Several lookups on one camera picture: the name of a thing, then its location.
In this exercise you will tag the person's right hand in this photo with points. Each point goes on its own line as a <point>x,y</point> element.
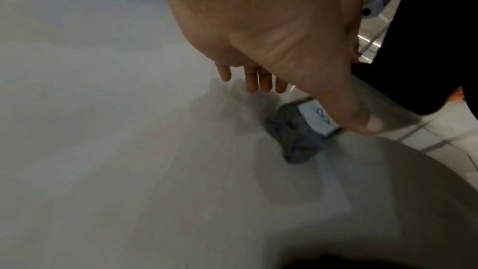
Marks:
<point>353,11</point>

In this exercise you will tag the person's left hand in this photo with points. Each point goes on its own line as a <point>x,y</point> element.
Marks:
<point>261,19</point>

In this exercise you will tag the black item packet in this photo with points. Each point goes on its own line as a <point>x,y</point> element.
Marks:
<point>295,135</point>

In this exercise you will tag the person's dark trouser leg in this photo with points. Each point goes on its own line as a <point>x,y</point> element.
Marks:
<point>429,40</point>

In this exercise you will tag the chrome metal leg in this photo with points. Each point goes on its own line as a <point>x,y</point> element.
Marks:
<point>373,39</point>

